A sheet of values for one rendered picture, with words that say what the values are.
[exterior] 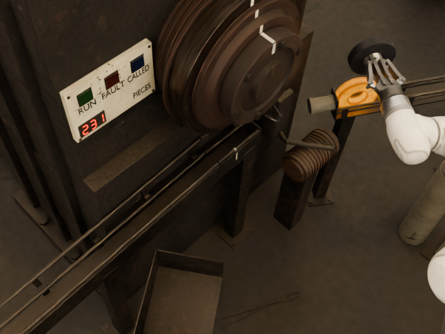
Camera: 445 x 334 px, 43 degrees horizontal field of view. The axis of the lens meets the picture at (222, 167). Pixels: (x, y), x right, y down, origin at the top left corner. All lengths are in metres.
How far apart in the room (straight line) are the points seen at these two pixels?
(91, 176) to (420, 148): 0.94
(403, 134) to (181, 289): 0.80
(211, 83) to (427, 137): 0.68
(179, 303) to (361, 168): 1.36
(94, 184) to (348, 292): 1.27
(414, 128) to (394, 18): 1.90
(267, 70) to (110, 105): 0.41
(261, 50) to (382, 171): 1.52
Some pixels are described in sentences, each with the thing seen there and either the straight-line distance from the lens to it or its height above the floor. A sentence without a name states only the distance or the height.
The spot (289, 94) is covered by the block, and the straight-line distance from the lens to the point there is 1.91.
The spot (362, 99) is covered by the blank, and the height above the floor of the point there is 0.69.
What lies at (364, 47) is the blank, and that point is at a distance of 1.88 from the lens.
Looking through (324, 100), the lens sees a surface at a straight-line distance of 2.05.
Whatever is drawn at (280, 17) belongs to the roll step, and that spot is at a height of 1.26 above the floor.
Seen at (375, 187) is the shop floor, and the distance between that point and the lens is 2.74.
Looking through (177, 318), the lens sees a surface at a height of 0.60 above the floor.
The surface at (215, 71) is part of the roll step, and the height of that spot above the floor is 1.21.
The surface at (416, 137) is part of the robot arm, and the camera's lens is 1.70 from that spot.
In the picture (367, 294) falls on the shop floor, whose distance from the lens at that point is 2.48.
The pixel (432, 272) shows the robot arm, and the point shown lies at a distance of 1.28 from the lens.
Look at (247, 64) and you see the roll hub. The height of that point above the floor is 1.23.
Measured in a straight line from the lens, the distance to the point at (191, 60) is 1.36.
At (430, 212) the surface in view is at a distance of 2.40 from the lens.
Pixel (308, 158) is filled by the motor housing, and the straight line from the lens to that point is 2.10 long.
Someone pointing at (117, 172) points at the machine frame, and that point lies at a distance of 1.62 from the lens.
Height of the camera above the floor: 2.22
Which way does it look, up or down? 56 degrees down
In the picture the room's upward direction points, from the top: 4 degrees clockwise
